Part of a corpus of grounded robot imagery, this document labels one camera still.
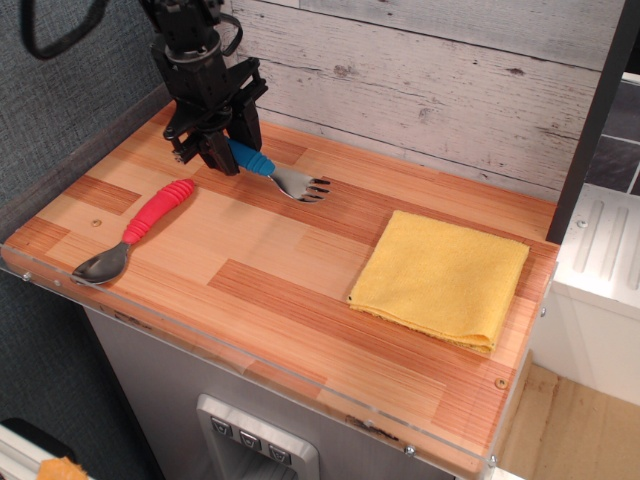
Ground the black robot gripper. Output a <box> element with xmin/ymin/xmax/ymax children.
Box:
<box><xmin>144</xmin><ymin>1</ymin><xmax>268</xmax><ymax>176</ymax></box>

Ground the blue handled metal fork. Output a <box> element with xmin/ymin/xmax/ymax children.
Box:
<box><xmin>227</xmin><ymin>138</ymin><xmax>330</xmax><ymax>203</ymax></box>

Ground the clear acrylic table edge guard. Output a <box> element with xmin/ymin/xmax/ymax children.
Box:
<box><xmin>2</xmin><ymin>242</ymin><xmax>558</xmax><ymax>479</ymax></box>

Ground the yellow folded cloth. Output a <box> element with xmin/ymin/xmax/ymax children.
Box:
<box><xmin>348</xmin><ymin>211</ymin><xmax>530</xmax><ymax>353</ymax></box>

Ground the grey cabinet with dispenser panel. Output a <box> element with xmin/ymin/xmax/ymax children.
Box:
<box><xmin>87</xmin><ymin>310</ymin><xmax>450</xmax><ymax>479</ymax></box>

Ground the white toy sink unit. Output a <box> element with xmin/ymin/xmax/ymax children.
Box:
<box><xmin>528</xmin><ymin>72</ymin><xmax>640</xmax><ymax>407</ymax></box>

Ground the red handled metal spoon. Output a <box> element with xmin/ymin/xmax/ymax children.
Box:
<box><xmin>71</xmin><ymin>179</ymin><xmax>195</xmax><ymax>285</ymax></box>

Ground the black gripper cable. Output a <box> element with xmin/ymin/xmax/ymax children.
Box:
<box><xmin>18</xmin><ymin>0</ymin><xmax>245</xmax><ymax>62</ymax></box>

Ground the dark grey right post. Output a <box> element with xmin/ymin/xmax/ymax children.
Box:
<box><xmin>546</xmin><ymin>0</ymin><xmax>639</xmax><ymax>245</ymax></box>

